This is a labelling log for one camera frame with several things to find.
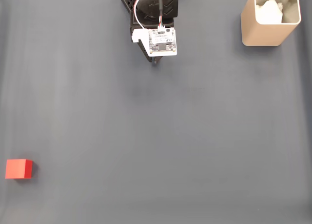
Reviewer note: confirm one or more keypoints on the red cube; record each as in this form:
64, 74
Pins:
17, 169

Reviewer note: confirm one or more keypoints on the beige rounded box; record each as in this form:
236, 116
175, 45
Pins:
263, 34

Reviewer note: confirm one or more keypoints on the dark grey table mat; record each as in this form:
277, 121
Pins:
156, 136

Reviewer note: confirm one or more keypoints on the white crumpled paper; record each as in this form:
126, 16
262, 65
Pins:
268, 13

